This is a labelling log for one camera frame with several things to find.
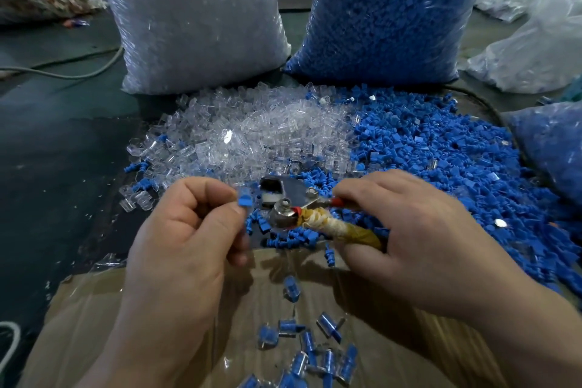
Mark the person's right hand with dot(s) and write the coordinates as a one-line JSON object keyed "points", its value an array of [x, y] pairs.
{"points": [[432, 246]]}

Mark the pile of blue plastic plugs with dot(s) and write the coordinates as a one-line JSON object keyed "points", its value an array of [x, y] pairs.
{"points": [[454, 160]]}

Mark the cardboard box with plastic liner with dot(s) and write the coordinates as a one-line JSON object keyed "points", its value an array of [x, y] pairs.
{"points": [[254, 310]]}

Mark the large bag of clear caps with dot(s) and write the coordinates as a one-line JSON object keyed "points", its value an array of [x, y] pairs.
{"points": [[191, 15]]}

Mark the small bag of blue plugs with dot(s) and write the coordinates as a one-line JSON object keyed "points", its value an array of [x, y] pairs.
{"points": [[550, 142]]}

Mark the person's left middle finger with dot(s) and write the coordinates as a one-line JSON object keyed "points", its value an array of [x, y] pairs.
{"points": [[238, 252]]}

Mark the pile of clear plastic caps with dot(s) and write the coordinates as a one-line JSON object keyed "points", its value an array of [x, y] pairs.
{"points": [[254, 133]]}

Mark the person's right forearm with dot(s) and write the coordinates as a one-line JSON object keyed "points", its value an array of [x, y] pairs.
{"points": [[532, 333]]}

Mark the person's left thumb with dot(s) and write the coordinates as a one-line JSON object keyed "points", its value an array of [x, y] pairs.
{"points": [[223, 231]]}

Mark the group of assembled blue-clear pieces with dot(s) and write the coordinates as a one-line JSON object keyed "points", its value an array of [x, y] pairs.
{"points": [[313, 351]]}

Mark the person's left forearm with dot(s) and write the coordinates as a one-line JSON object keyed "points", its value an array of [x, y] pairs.
{"points": [[154, 351]]}

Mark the person's right thumb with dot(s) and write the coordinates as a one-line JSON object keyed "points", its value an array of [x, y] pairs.
{"points": [[361, 256]]}

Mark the person's left hand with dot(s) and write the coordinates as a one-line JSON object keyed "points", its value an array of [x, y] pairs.
{"points": [[177, 260]]}

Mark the small blue plastic plug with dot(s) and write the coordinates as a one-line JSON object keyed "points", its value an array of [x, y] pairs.
{"points": [[245, 197]]}

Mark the large bag of blue plugs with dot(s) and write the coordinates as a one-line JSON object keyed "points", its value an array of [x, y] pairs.
{"points": [[391, 15]]}

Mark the white translucent plastic bag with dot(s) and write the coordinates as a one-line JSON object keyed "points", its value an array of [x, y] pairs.
{"points": [[532, 46]]}

